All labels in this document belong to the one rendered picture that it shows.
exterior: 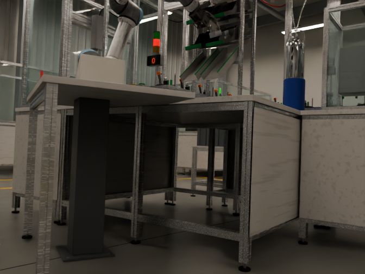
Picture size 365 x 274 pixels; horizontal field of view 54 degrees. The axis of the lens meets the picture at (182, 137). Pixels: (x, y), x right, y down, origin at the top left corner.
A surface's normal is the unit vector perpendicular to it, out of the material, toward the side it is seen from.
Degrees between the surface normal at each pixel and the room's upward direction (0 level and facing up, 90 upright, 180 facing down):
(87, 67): 90
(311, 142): 90
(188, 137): 90
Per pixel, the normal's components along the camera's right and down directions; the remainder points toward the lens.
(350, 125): -0.57, -0.04
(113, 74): 0.45, 0.00
